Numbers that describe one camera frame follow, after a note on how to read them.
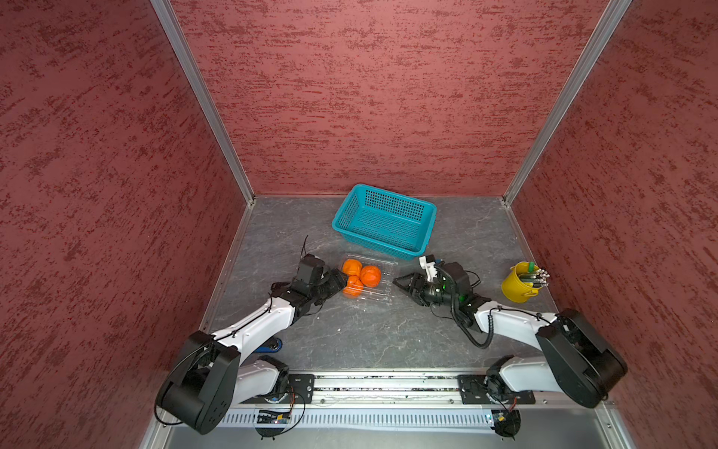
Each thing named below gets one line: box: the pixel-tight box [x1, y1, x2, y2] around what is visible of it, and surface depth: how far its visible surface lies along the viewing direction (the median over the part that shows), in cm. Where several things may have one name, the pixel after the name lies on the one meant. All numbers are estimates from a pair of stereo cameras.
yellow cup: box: [501, 265, 543, 304], surface depth 87 cm
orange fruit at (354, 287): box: [343, 275, 364, 299], surface depth 91 cm
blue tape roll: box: [255, 336, 284, 353], surface depth 83 cm
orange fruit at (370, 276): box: [359, 264, 383, 289], surface depth 93 cm
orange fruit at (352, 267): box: [342, 258, 363, 276], surface depth 94 cm
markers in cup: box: [518, 260, 551, 288], surface depth 79 cm
